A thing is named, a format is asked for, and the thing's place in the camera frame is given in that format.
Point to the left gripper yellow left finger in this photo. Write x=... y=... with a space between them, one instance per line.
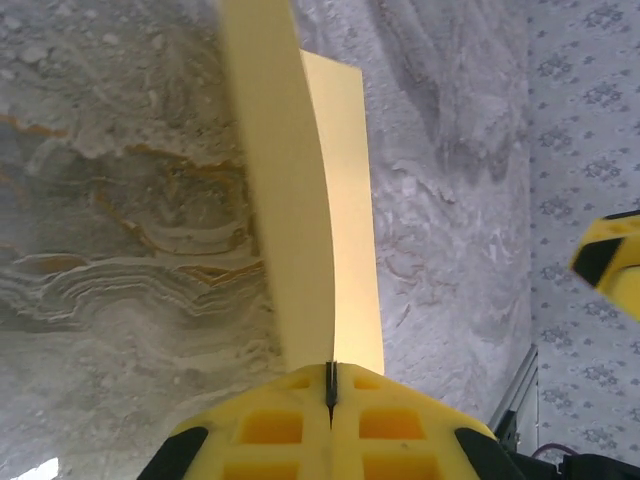
x=260 y=435

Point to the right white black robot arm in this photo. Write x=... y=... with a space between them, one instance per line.
x=600 y=470

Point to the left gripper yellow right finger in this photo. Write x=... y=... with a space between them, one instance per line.
x=400 y=440

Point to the aluminium side rail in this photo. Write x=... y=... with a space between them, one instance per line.
x=520 y=390

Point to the yellow square paper sheet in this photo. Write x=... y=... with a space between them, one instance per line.
x=290 y=200

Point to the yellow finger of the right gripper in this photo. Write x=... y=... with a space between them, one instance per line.
x=620 y=270

